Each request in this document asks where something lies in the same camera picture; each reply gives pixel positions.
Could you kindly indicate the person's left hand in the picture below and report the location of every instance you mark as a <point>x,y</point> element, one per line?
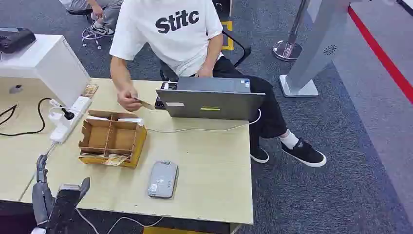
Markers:
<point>204,72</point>

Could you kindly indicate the person's right hand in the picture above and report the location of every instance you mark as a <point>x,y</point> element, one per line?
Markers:
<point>128,100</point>

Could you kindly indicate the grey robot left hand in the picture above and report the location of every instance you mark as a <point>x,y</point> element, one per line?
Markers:
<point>41,200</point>

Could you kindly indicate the card with tan print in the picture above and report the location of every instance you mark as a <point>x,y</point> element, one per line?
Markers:
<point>146,104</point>

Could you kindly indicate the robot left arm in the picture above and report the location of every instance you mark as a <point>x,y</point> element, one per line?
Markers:
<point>38,231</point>

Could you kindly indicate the white cards stack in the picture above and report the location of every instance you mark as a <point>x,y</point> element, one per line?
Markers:
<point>131,121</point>

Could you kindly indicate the grey laptop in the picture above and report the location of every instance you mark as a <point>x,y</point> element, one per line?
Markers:
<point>209,103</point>

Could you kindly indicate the black phone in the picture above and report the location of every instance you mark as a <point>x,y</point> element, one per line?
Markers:
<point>168,86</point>

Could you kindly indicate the loose printed cards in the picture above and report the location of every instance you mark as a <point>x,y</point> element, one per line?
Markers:
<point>89,90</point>

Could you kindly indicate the wooden card box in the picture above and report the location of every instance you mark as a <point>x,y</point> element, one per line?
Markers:
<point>111,139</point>

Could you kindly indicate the seated person at desk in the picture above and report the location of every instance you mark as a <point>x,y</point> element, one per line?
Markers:
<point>174,42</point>

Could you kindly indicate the black office chair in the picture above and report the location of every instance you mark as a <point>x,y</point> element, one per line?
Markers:
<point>240,48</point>

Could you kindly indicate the white power strip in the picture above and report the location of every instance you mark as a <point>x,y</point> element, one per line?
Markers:
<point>79,108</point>

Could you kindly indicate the printed cards row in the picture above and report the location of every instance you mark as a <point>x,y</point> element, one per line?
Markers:
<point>111,159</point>

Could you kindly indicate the white charger block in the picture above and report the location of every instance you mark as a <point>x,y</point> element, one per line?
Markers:
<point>58,118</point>

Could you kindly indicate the white chair base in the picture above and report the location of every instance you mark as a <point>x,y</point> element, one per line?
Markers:
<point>92,36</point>

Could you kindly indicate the grey flat card reader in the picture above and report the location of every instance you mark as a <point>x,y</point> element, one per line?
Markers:
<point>163,179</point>

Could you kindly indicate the large white box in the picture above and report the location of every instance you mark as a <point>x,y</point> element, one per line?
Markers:
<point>48,61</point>

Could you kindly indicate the background person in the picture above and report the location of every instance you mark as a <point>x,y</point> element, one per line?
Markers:
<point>100,13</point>

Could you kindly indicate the grey kiosk stand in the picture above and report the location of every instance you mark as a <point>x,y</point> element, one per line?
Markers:
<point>314,48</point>

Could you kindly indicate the black device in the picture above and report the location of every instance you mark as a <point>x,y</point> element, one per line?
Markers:
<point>14,38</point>

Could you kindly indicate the yellow object under desk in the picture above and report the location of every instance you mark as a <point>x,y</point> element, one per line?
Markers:
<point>171,231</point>

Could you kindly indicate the chrome stanchion post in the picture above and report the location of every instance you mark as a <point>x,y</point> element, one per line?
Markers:
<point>288,48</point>

